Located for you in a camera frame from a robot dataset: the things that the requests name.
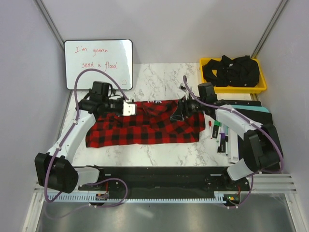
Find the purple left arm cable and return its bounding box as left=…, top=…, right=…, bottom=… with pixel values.
left=44, top=68, right=135, bottom=220

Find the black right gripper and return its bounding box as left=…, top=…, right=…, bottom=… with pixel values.
left=170, top=93, right=206, bottom=122

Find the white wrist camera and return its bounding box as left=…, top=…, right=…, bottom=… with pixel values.
left=122, top=101, right=137, bottom=116
left=179, top=84, right=193, bottom=101

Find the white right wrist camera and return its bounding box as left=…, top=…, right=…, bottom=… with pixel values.
left=179, top=84, right=193, bottom=101

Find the green cap marker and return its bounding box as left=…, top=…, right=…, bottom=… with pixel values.
left=212, top=120, right=221, bottom=139

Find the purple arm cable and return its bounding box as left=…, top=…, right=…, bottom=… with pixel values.
left=44, top=68, right=135, bottom=220
left=182, top=75, right=284, bottom=209

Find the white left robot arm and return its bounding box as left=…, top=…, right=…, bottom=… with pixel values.
left=34, top=81, right=132, bottom=195

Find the black shirt in bin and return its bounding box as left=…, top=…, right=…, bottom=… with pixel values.
left=202, top=55, right=260, bottom=87

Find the aluminium frame rail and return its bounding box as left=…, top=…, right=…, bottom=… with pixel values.
left=49, top=174, right=295, bottom=194

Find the purple cap marker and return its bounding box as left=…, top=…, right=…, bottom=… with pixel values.
left=220, top=133, right=226, bottom=145

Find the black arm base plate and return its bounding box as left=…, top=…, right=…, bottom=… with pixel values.
left=78, top=167, right=250, bottom=199

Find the white dry erase board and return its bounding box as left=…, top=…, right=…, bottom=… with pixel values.
left=64, top=39, right=133, bottom=90

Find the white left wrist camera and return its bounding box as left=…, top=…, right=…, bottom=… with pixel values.
left=122, top=101, right=137, bottom=116

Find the red marker pen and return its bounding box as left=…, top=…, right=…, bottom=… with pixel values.
left=208, top=120, right=213, bottom=139

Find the red black plaid shirt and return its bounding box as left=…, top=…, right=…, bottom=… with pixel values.
left=85, top=100, right=206, bottom=148

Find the teal notebook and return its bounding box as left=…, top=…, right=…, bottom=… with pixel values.
left=232, top=105, right=270, bottom=113

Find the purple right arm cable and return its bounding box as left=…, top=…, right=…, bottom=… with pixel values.
left=182, top=75, right=284, bottom=209

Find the black folder stack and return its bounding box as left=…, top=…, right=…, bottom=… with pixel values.
left=222, top=100, right=280, bottom=171

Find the yellow plastic bin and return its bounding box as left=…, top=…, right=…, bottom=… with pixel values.
left=199, top=58, right=267, bottom=94

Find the white slotted cable duct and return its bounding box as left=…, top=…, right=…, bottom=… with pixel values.
left=48, top=193, right=158, bottom=203

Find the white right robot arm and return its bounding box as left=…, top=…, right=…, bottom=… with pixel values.
left=170, top=83, right=283, bottom=190

